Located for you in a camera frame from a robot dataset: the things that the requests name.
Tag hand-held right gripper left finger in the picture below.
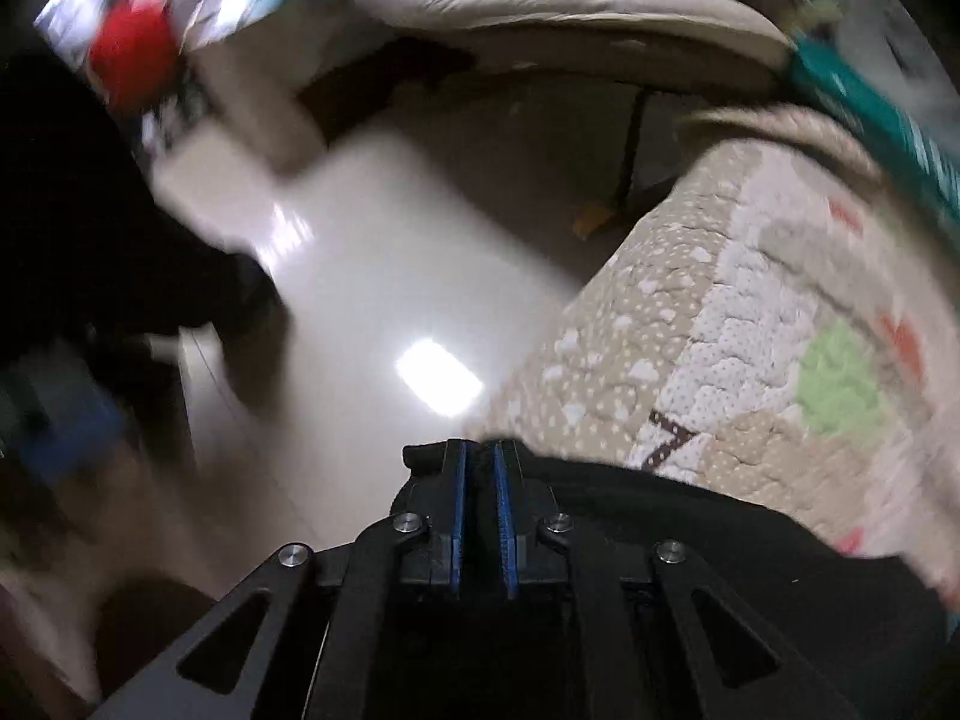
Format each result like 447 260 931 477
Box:
90 439 471 720

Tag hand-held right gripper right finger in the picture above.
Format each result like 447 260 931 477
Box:
491 439 863 720

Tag black pants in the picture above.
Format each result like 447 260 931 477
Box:
402 441 950 720

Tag beige quilted patterned blanket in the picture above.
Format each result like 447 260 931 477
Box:
465 106 960 602

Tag small orange object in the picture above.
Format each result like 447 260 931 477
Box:
573 199 620 236

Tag black bed leg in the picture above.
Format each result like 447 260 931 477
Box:
613 90 650 212

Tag dark cloth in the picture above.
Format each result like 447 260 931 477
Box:
0 52 292 421

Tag teal printed cloth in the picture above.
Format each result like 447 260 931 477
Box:
780 0 960 229

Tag white printed blanket red patch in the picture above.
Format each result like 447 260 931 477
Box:
34 0 353 160

